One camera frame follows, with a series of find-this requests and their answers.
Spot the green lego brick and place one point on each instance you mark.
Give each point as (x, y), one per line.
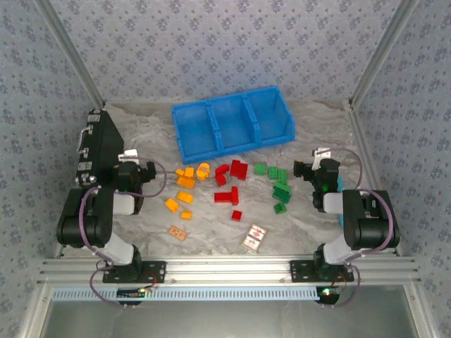
(282, 187)
(280, 196)
(259, 169)
(282, 175)
(273, 172)
(280, 207)

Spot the yellow round lego piece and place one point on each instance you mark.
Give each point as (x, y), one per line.
(203, 172)

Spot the blue three-compartment bin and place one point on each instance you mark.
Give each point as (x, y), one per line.
(197, 126)

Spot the large red lego brick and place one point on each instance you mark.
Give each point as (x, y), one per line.
(239, 169)

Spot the red T-shaped lego piece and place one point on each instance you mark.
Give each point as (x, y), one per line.
(232, 196)

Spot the small red lego brick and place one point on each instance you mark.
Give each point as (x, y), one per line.
(236, 215)

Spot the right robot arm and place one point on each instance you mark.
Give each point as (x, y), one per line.
(366, 225)

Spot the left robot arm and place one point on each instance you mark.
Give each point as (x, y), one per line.
(84, 225)

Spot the light blue cylindrical tube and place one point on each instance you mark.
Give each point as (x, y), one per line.
(340, 220)

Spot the orange flat tile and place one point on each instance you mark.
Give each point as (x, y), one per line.
(178, 232)

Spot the red curved lego piece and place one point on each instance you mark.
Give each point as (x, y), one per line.
(221, 170)

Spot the red and white card box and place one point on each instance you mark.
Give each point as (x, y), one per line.
(254, 238)

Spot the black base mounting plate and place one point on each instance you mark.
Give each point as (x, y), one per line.
(158, 271)
(299, 270)

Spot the small circuit board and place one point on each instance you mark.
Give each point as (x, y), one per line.
(132, 292)
(327, 295)

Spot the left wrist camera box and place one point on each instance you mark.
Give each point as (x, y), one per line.
(128, 155)

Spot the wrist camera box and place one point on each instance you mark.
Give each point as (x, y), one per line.
(128, 155)
(322, 152)

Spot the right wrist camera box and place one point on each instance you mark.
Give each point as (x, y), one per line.
(322, 152)

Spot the aluminium side rail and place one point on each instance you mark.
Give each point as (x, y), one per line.
(59, 250)
(373, 176)

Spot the aluminium mounting rail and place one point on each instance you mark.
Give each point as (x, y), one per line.
(225, 267)

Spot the aluminium frame post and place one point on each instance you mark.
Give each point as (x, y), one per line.
(380, 53)
(72, 53)

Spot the aluminium lower frame rail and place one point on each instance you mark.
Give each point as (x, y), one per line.
(419, 310)
(37, 310)

